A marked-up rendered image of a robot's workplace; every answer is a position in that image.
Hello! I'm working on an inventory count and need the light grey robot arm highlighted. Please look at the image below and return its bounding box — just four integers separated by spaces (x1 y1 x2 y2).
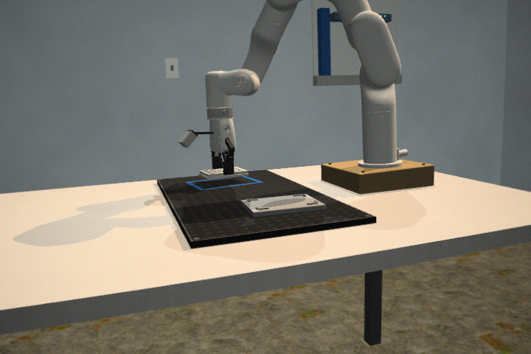
205 0 408 168

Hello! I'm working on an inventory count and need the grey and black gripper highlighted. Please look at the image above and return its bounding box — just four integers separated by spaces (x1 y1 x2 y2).
207 117 236 175

